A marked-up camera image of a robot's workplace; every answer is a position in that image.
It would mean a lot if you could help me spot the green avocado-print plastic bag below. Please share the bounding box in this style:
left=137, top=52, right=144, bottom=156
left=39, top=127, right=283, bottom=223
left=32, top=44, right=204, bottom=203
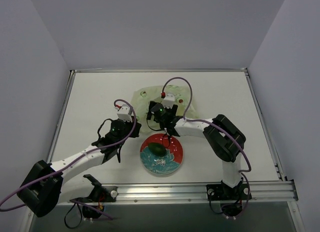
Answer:
left=130, top=84, right=190, bottom=134

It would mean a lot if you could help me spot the dark green fake avocado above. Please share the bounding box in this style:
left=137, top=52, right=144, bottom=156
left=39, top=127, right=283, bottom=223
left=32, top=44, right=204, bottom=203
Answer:
left=148, top=142, right=167, bottom=157

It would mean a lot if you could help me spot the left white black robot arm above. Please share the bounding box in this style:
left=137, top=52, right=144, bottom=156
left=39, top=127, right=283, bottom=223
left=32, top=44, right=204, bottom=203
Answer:
left=17, top=119, right=142, bottom=218

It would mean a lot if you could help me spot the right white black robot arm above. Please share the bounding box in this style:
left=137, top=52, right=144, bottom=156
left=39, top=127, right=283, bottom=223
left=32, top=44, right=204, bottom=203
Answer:
left=147, top=101, right=246, bottom=199

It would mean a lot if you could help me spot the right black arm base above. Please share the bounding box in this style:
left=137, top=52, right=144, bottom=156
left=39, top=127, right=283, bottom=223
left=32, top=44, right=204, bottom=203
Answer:
left=206, top=182, right=252, bottom=220

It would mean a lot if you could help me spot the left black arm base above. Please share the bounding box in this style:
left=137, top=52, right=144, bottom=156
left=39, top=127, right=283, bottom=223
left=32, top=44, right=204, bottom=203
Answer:
left=70, top=174, right=118, bottom=221

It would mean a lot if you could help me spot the red and teal flower plate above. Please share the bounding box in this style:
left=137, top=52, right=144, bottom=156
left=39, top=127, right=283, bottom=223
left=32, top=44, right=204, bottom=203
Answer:
left=140, top=133, right=184, bottom=176

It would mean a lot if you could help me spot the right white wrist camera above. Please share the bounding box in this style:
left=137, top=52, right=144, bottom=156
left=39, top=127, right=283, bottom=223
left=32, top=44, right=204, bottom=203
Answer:
left=161, top=92, right=176, bottom=109

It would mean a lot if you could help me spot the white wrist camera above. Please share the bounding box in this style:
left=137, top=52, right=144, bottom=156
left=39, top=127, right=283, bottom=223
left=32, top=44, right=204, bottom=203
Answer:
left=115, top=104, right=133, bottom=123
left=161, top=92, right=176, bottom=109

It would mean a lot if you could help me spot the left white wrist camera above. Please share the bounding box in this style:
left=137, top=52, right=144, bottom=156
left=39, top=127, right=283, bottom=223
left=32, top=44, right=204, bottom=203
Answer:
left=115, top=104, right=133, bottom=123

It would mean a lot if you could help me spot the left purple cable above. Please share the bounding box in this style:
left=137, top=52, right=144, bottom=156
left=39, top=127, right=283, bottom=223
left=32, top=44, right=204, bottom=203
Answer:
left=0, top=98, right=138, bottom=213

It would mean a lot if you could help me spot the purple cable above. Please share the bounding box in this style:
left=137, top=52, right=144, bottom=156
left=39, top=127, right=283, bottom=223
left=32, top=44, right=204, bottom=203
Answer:
left=161, top=76, right=252, bottom=210
left=0, top=98, right=138, bottom=213

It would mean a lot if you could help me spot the aluminium front rail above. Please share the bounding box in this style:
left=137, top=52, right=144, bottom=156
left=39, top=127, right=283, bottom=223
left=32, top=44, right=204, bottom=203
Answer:
left=57, top=178, right=298, bottom=205

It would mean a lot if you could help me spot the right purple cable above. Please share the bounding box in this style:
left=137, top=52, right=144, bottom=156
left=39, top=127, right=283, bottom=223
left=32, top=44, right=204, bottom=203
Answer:
left=161, top=76, right=252, bottom=210

